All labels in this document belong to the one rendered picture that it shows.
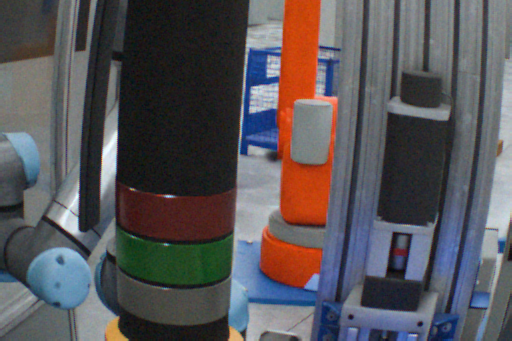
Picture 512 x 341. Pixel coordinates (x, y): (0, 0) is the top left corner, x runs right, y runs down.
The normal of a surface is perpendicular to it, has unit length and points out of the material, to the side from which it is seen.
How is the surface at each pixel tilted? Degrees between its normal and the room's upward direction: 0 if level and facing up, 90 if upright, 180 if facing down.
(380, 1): 90
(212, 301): 90
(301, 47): 96
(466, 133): 90
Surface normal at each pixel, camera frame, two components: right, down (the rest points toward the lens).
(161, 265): -0.09, 0.21
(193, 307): 0.42, 0.22
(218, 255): 0.73, 0.20
